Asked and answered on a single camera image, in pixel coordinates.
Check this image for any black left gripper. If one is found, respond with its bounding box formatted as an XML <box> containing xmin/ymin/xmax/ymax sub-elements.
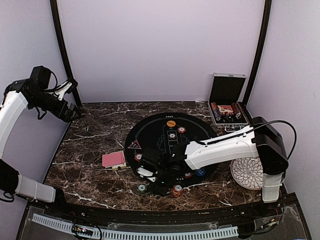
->
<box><xmin>30</xmin><ymin>89</ymin><xmax>81</xmax><ymax>123</ymax></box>

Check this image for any red poker chip stack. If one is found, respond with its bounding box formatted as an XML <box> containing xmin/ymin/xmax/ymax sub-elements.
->
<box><xmin>171</xmin><ymin>184</ymin><xmax>183</xmax><ymax>197</ymax></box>

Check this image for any black poker chip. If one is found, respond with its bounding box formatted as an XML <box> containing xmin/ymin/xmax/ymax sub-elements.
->
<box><xmin>169</xmin><ymin>133</ymin><xmax>176</xmax><ymax>140</ymax></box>

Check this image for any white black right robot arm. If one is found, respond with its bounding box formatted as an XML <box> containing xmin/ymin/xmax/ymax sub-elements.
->
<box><xmin>155</xmin><ymin>117</ymin><xmax>289</xmax><ymax>217</ymax></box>

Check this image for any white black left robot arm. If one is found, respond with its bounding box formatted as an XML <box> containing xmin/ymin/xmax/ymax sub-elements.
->
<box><xmin>0</xmin><ymin>78</ymin><xmax>81</xmax><ymax>218</ymax></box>

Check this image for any green poker chip stack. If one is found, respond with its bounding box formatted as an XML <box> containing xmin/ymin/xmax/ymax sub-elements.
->
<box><xmin>137</xmin><ymin>184</ymin><xmax>148</xmax><ymax>195</ymax></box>

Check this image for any blue round blind button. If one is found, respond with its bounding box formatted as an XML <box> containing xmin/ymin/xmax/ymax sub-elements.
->
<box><xmin>194</xmin><ymin>167</ymin><xmax>206</xmax><ymax>177</ymax></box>

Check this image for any yellow blue card box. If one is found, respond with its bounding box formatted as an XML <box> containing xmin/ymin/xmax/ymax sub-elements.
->
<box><xmin>112</xmin><ymin>162</ymin><xmax>127</xmax><ymax>171</ymax></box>

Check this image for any red triangular all-in marker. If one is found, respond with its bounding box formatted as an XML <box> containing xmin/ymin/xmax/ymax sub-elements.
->
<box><xmin>127</xmin><ymin>139</ymin><xmax>142</xmax><ymax>150</ymax></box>

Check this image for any red-backed playing card deck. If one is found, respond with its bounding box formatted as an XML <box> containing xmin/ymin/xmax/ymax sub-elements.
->
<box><xmin>102</xmin><ymin>151</ymin><xmax>125</xmax><ymax>168</ymax></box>

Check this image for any round black poker mat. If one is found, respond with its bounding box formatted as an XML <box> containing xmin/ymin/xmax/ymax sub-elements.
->
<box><xmin>124</xmin><ymin>112</ymin><xmax>218</xmax><ymax>186</ymax></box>

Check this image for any orange round blind button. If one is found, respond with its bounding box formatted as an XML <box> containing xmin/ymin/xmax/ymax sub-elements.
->
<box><xmin>166</xmin><ymin>120</ymin><xmax>176</xmax><ymax>128</ymax></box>

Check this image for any floral patterned ceramic plate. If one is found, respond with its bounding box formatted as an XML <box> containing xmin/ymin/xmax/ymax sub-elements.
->
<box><xmin>230</xmin><ymin>157</ymin><xmax>263</xmax><ymax>191</ymax></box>

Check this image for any aluminium poker chip case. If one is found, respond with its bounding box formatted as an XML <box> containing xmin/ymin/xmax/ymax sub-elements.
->
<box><xmin>208</xmin><ymin>73</ymin><xmax>250</xmax><ymax>133</ymax></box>

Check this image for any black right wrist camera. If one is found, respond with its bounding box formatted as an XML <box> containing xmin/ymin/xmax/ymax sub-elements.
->
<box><xmin>135</xmin><ymin>147</ymin><xmax>163</xmax><ymax>183</ymax></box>

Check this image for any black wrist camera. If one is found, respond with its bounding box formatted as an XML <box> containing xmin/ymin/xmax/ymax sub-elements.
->
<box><xmin>30</xmin><ymin>65</ymin><xmax>52</xmax><ymax>90</ymax></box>
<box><xmin>135</xmin><ymin>147</ymin><xmax>163</xmax><ymax>183</ymax></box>

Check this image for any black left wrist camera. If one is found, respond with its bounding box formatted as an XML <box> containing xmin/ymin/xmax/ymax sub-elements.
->
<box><xmin>30</xmin><ymin>65</ymin><xmax>52</xmax><ymax>90</ymax></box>

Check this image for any white slotted cable duct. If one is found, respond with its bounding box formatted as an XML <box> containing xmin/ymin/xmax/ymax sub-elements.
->
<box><xmin>31</xmin><ymin>214</ymin><xmax>239</xmax><ymax>240</ymax></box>

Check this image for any black left frame post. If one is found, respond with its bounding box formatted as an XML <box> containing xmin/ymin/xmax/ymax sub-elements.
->
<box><xmin>49</xmin><ymin>0</ymin><xmax>83</xmax><ymax>107</ymax></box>

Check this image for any black frame post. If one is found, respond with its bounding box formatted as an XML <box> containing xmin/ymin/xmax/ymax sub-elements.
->
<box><xmin>241</xmin><ymin>0</ymin><xmax>273</xmax><ymax>106</ymax></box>
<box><xmin>49</xmin><ymin>0</ymin><xmax>83</xmax><ymax>107</ymax></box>

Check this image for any black front rail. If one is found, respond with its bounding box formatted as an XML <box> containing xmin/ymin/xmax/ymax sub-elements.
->
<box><xmin>25</xmin><ymin>193</ymin><xmax>309</xmax><ymax>232</ymax></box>

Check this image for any black right frame post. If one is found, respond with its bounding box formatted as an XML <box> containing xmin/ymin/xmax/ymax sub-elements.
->
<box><xmin>241</xmin><ymin>0</ymin><xmax>273</xmax><ymax>106</ymax></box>

